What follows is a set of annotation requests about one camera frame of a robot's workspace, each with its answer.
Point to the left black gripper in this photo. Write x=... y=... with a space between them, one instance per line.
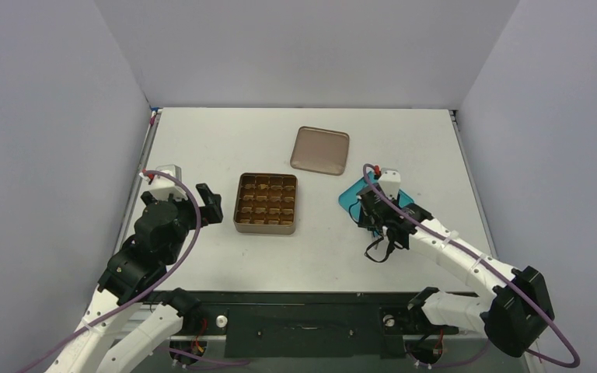
x=211 y=209

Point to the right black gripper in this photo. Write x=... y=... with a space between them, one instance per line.
x=369 y=207

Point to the gold cookie tin box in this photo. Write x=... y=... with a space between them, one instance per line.
x=266 y=204

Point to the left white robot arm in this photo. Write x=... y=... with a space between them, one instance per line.
x=129 y=278

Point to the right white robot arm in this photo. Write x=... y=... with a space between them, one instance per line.
x=507 y=300

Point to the teal plastic tray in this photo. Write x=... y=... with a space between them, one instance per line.
x=350 y=202

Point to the brown tin lid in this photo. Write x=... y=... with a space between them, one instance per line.
x=320 y=151

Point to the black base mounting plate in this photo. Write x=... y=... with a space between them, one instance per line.
x=310 y=324

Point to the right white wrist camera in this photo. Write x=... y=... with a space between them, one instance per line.
x=389 y=181

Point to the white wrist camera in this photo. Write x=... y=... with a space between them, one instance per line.
x=163 y=180
x=389 y=181

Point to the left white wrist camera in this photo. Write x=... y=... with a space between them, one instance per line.
x=163 y=180

